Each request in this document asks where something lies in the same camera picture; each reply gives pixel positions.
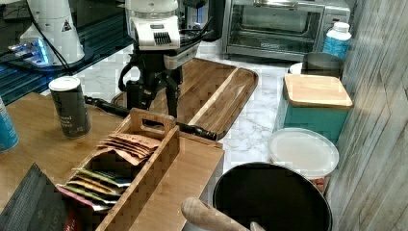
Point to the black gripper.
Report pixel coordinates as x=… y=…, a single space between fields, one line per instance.
x=154 y=76

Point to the black drawer handle bar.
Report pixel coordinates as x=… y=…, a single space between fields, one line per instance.
x=123 y=112

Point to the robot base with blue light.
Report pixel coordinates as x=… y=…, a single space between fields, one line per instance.
x=51 y=40

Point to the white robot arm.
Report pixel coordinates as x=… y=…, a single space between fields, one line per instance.
x=161 y=48

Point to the wooden cutting board tray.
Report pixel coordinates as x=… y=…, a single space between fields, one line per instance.
x=212 y=94

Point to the brown tea packets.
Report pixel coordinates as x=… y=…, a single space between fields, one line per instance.
x=132 y=148

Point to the wooden tea bag caddy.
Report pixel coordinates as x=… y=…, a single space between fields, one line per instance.
x=153 y=125

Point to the dark grey pepper shaker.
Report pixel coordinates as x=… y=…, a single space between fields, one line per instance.
x=70 y=106

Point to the colourful tea packets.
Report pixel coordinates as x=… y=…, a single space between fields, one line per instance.
x=100 y=189

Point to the silver toaster oven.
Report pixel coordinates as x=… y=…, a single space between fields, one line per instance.
x=279 y=29

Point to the wooden spoon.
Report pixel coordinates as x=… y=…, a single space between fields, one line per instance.
x=209 y=218

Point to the blue salt shaker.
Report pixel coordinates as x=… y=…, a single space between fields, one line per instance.
x=8 y=137

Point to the black utensil holder pot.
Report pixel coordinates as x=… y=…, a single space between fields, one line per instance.
x=275 y=197

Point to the teal box wooden lid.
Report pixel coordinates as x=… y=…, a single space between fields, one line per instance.
x=313 y=102

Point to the clear jar white lid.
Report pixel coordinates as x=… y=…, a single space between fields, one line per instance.
x=304 y=151

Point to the blue bottle white cap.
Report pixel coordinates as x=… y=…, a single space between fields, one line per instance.
x=337 y=40

